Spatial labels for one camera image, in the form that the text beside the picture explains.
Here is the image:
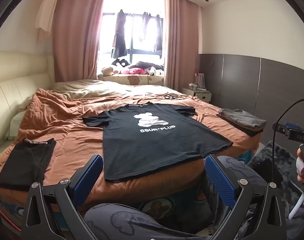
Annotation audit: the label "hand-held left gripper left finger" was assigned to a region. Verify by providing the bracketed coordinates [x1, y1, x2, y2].
[22, 154, 104, 240]

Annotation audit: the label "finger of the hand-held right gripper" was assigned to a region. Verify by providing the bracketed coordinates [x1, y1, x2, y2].
[283, 121, 304, 132]

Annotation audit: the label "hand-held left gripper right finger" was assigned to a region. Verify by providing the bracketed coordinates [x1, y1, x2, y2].
[204, 154, 287, 240]

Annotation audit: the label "black printed t-shirt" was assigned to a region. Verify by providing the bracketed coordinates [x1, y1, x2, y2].
[82, 103, 234, 182]

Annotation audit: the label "stack of folded clothes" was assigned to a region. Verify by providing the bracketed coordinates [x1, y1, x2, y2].
[216, 114, 264, 137]

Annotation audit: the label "dark grey shaggy rug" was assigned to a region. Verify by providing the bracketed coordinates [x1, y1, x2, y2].
[249, 140, 304, 240]

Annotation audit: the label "orange blanket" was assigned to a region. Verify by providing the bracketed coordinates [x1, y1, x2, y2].
[0, 86, 261, 218]

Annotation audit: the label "grey folded shirt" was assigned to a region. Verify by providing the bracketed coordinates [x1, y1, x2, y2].
[218, 109, 267, 128]

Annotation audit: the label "person's grey printed pants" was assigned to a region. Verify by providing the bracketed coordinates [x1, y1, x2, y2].
[83, 155, 270, 240]

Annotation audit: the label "black folded garment red trim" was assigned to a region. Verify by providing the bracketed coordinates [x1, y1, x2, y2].
[0, 137, 57, 192]

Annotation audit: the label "white plastic tube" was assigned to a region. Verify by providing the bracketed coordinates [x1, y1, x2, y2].
[289, 191, 304, 220]

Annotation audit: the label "white nightstand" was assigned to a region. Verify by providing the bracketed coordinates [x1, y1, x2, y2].
[181, 87, 212, 103]

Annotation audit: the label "beige bed sheet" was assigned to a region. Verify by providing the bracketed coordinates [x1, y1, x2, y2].
[17, 79, 192, 110]

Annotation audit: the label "red striped rack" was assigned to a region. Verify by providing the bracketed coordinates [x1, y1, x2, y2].
[194, 73, 206, 90]

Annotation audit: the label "bear print window cushion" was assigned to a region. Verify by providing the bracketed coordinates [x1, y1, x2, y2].
[97, 74, 165, 87]

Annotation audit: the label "beige plush toy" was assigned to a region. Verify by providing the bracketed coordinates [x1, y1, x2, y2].
[101, 66, 116, 77]

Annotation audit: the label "cream padded headboard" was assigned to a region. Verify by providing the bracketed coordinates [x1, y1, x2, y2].
[0, 50, 55, 140]

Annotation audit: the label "red cloth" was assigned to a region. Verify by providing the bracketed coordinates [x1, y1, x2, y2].
[121, 67, 147, 75]

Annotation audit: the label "black plush toy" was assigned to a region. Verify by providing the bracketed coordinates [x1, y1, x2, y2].
[111, 58, 131, 68]

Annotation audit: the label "pink curtain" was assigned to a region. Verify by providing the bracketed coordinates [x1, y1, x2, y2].
[163, 0, 200, 90]
[52, 0, 109, 83]

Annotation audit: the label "dark hanging garment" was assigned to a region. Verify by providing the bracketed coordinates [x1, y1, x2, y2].
[111, 9, 129, 59]
[152, 14, 164, 53]

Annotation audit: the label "window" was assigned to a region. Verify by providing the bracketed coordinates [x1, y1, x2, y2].
[98, 12, 165, 67]

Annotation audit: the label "grey hanging garment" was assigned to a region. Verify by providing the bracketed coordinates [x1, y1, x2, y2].
[139, 12, 152, 43]

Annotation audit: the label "cream hanging cloth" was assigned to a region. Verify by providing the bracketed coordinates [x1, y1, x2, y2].
[36, 0, 61, 42]

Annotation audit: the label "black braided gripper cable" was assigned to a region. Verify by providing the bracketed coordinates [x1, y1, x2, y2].
[272, 99, 304, 182]

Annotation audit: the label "thin black cable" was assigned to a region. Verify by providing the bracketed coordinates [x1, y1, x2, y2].
[156, 93, 190, 100]

